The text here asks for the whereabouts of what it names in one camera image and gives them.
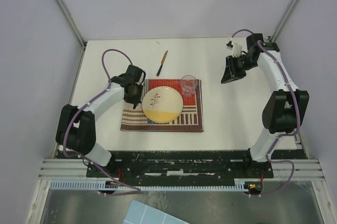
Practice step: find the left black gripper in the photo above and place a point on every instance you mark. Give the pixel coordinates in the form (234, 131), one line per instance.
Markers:
(137, 99)

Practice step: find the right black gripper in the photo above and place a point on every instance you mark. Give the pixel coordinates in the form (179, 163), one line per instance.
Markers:
(231, 73)

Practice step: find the cream yellow ceramic plate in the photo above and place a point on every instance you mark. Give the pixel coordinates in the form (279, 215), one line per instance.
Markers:
(162, 104)

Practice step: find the patchwork patterned placemat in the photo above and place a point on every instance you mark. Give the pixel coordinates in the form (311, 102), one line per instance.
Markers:
(190, 120)

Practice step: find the clear drinking glass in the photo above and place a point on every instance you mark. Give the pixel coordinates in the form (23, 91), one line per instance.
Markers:
(188, 85)

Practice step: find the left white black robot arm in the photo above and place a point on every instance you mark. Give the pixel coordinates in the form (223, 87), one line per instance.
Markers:
(77, 125)

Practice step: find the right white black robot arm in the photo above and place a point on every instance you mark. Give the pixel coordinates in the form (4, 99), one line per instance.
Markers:
(284, 112)

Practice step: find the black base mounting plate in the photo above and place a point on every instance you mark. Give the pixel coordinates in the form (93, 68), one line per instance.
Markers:
(186, 168)

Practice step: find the blue tiled board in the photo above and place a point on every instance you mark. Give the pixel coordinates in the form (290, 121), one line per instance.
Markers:
(140, 213)

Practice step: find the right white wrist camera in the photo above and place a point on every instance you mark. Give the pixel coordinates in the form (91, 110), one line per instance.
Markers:
(235, 48)

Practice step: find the aluminium front frame rail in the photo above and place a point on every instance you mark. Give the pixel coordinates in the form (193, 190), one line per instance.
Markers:
(74, 169)

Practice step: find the right aluminium frame post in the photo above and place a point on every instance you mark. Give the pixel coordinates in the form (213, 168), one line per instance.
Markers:
(284, 20)

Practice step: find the aluminium frame post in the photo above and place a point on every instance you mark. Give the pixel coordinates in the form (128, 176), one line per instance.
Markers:
(284, 20)
(70, 21)

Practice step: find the left aluminium frame post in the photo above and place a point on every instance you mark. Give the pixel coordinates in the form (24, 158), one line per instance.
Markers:
(70, 21)

